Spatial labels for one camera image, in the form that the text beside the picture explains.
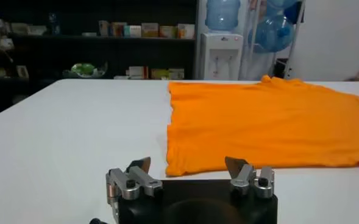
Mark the orange green medicine box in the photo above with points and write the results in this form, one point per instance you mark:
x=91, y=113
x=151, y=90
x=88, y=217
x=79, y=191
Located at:
x=167, y=32

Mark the white orange medicine box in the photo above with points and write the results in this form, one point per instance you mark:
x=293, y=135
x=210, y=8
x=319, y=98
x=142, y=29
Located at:
x=186, y=31

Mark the narrow white blue box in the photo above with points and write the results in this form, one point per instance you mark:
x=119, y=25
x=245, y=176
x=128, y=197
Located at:
x=103, y=28

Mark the flat white box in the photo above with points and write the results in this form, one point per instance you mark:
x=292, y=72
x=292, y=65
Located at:
x=89, y=34
x=120, y=77

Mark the white water dispenser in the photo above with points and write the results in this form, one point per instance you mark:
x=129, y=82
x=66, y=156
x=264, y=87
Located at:
x=220, y=61

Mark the black shelving unit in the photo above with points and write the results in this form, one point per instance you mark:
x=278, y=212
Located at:
x=136, y=51

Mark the red orange medicine box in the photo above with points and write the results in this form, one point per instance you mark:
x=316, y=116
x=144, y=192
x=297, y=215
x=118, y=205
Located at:
x=118, y=30

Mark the yellow white medicine box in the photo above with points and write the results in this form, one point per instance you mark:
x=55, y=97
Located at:
x=150, y=30

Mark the white red medicine box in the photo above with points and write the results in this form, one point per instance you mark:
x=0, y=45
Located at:
x=138, y=72

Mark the green white medicine box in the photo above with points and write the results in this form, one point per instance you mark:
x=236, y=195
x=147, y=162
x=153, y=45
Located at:
x=176, y=74

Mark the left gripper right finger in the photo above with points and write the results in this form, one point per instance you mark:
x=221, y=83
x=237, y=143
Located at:
x=249, y=182

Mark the blue water jug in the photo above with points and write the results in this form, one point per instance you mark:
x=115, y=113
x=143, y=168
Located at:
x=270, y=35
x=276, y=3

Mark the green bowl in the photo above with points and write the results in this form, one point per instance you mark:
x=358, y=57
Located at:
x=83, y=69

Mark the orange t-shirt with white print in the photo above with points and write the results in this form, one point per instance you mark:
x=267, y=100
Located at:
x=258, y=128

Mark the green yellow medicine box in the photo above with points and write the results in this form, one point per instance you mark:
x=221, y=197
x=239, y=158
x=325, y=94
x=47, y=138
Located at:
x=159, y=74

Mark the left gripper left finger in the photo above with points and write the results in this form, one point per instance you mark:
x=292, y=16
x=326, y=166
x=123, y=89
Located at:
x=136, y=182

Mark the tilted white box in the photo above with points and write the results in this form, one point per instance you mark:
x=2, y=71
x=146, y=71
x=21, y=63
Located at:
x=38, y=30

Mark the small bottle on white base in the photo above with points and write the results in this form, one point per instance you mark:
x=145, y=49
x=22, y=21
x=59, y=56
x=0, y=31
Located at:
x=6, y=44

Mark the small white green box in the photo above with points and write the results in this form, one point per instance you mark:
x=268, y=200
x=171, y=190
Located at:
x=133, y=31

